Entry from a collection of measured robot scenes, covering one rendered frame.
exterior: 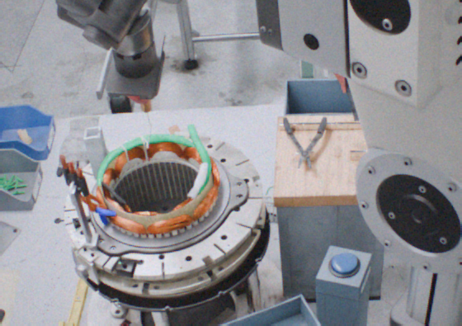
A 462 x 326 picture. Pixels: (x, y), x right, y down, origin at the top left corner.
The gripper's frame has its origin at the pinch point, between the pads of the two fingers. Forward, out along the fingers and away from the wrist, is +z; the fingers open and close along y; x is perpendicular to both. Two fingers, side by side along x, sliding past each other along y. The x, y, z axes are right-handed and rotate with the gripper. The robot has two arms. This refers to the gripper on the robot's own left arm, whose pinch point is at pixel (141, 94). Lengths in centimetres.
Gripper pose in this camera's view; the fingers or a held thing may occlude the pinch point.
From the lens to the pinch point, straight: 115.0
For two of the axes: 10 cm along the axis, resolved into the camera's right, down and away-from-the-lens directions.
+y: -1.0, 9.0, -4.2
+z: 0.0, 4.3, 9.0
